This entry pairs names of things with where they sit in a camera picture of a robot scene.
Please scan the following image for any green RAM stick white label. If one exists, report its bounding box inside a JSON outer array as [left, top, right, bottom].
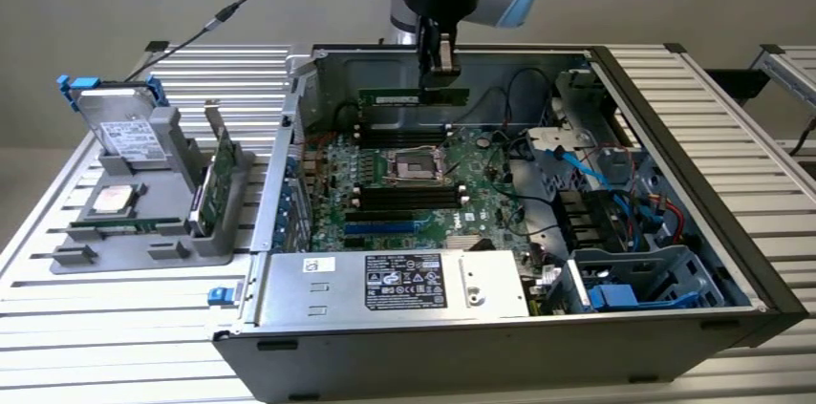
[[356, 86, 472, 110]]

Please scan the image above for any red wire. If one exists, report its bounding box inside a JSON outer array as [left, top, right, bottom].
[[648, 193, 690, 244]]

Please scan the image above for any black open PC case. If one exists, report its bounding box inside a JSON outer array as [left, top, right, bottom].
[[209, 42, 810, 404]]

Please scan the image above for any blue disk bay clip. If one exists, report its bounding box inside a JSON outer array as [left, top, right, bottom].
[[586, 283, 639, 313]]

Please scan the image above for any black expansion slot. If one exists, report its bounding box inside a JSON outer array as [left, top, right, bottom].
[[343, 210, 416, 224]]

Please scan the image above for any black case fan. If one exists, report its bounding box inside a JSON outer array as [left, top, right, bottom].
[[551, 190, 639, 253]]

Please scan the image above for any metal slat side table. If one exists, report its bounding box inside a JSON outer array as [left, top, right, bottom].
[[749, 43, 816, 119]]

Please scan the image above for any grey parts rack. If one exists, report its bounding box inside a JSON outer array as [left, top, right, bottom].
[[47, 105, 257, 276]]

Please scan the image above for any blue expansion slot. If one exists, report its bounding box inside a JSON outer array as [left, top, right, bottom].
[[343, 222, 416, 237]]

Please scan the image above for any black RAM slot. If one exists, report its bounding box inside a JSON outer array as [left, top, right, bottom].
[[351, 185, 471, 213], [352, 122, 452, 148]]

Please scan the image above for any hard disk with blue caddy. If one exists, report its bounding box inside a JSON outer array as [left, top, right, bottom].
[[54, 73, 170, 165]]

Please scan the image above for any metal drive cage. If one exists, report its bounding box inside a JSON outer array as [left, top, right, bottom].
[[524, 68, 630, 195]]

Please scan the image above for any green motherboard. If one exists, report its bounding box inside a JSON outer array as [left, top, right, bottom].
[[296, 128, 566, 253]]

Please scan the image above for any silver CPU chip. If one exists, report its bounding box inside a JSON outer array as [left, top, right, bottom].
[[90, 185, 142, 215]]

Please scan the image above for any green graphics card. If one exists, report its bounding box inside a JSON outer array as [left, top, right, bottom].
[[185, 97, 238, 239]]

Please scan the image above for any silver power supply unit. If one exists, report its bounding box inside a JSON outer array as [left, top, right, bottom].
[[252, 249, 534, 330]]

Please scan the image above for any blue data wire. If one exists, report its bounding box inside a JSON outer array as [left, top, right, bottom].
[[551, 145, 614, 196]]

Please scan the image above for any metal CPU socket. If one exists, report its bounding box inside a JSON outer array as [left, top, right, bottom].
[[379, 146, 448, 184]]

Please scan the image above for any grey disk bay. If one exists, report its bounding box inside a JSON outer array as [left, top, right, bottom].
[[564, 243, 729, 315]]

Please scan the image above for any silver chipset heat sink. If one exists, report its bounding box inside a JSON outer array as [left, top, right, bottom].
[[443, 234, 496, 253]]

